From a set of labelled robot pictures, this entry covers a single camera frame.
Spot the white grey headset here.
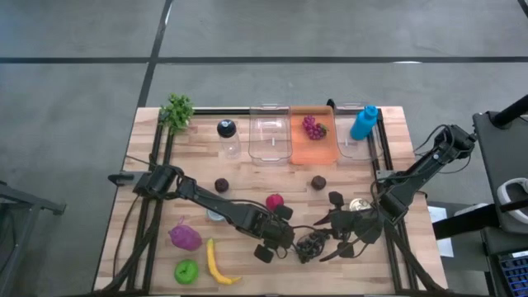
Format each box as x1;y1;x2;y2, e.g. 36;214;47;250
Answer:
496;177;528;227

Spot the laptop keyboard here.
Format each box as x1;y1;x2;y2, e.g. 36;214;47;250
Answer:
497;248;528;297

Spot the orange plastic bin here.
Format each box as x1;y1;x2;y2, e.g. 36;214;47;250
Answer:
288;105;342;167

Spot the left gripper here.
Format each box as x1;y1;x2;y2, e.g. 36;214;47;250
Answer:
246;204;298;265

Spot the clear plastic bin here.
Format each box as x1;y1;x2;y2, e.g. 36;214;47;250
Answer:
334;105;385;163
248;106;293;165

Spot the green toy vegetable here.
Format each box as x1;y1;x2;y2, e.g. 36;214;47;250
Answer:
173;258;200;285

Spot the white paper sheet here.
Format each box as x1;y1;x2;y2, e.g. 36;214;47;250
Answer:
427;205;455;259

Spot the black aluminium rig frame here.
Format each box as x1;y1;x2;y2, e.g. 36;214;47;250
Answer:
98;107;446;296

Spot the green plant in white pot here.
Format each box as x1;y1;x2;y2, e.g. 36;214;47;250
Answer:
159;93;195;134

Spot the grey metal stand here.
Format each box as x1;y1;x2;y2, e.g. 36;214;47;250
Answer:
0;180;67;297

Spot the red round toy fruit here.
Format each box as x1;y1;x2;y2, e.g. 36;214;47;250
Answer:
266;193;285;211

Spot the red toy grape bunch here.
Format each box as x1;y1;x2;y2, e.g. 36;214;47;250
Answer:
301;115;330;141

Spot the black diagonal pole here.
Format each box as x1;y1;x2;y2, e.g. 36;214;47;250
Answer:
490;93;528;129

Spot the black toy grape bunch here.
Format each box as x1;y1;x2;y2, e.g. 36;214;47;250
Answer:
295;230;331;265

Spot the yellow toy banana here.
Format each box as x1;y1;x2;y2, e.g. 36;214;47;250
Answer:
205;238;243;286

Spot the black cart crossbar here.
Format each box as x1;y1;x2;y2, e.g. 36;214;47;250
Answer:
431;200;502;241

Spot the black side cart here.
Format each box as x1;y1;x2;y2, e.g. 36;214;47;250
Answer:
472;110;528;297

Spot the blue squeeze bottle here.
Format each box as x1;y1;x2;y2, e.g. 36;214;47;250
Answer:
349;105;380;141

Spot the clear jar with black lid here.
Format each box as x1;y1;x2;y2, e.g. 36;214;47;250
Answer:
216;119;243;160

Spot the gold lidded tuna can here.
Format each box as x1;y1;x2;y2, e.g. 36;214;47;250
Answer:
348;197;372;214

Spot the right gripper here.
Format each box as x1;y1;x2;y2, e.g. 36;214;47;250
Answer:
313;191;384;262

